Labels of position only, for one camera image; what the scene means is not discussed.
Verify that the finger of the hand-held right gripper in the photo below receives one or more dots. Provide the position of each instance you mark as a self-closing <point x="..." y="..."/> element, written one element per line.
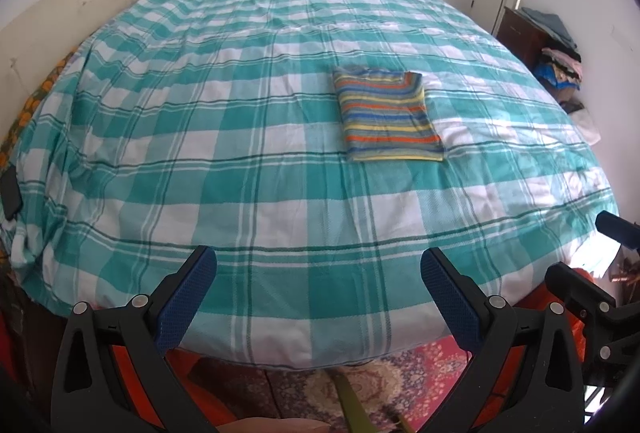
<point x="617" y="228"/>
<point x="570" y="283"/>

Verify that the orange bed cover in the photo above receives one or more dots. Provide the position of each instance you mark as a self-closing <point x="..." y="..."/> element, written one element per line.
<point x="210" y="393"/>

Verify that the striped knit shirt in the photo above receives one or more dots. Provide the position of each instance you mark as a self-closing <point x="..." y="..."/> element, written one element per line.
<point x="385" y="118"/>

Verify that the grey-green folded cloth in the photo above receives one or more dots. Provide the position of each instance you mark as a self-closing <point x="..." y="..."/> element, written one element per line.
<point x="547" y="23"/>

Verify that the black phone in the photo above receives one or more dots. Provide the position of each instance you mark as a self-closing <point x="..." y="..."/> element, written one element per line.
<point x="10" y="193"/>

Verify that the person's bare knee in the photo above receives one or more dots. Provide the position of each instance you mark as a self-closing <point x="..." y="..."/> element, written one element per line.
<point x="270" y="427"/>

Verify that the white cloth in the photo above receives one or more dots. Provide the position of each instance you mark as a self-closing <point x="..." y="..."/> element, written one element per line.
<point x="585" y="125"/>

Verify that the cream headboard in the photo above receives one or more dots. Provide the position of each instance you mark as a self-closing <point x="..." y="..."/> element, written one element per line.
<point x="65" y="8"/>

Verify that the dark wooden nightstand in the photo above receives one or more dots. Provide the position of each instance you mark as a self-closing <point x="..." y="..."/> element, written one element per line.
<point x="520" y="35"/>

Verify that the yellow-green strip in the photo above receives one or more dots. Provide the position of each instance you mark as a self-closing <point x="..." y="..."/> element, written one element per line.
<point x="352" y="408"/>

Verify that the patterned rug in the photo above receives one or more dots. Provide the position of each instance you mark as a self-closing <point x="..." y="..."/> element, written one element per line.
<point x="310" y="388"/>

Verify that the orange floral sheet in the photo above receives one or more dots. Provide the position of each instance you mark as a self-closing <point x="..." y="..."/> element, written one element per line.
<point x="35" y="103"/>

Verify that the pile of clothes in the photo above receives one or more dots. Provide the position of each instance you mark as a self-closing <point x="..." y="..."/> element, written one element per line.
<point x="560" y="73"/>

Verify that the teal checked blanket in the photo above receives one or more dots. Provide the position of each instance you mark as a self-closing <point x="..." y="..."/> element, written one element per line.
<point x="225" y="138"/>

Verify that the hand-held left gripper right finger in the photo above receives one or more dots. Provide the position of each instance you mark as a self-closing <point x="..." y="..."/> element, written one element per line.
<point x="452" y="303"/>

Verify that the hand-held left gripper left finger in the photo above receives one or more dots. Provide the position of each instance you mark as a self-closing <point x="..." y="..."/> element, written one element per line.
<point x="182" y="308"/>

